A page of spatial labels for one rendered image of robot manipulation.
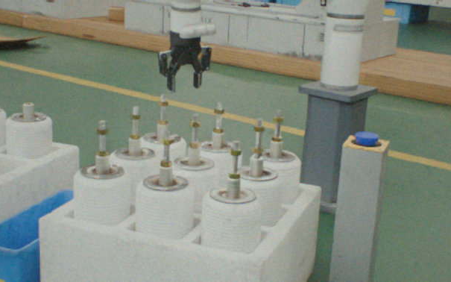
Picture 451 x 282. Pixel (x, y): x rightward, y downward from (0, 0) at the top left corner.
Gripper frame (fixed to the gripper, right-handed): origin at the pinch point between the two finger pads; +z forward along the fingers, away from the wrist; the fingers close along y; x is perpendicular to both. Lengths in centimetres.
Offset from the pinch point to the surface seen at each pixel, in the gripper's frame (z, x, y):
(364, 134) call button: -13, 64, 0
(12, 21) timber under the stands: 68, -310, -43
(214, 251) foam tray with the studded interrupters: 0, 68, 31
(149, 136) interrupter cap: -2.5, 29.3, 23.7
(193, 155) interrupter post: -6, 48, 24
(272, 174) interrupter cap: -5, 58, 14
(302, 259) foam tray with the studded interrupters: 14, 60, 7
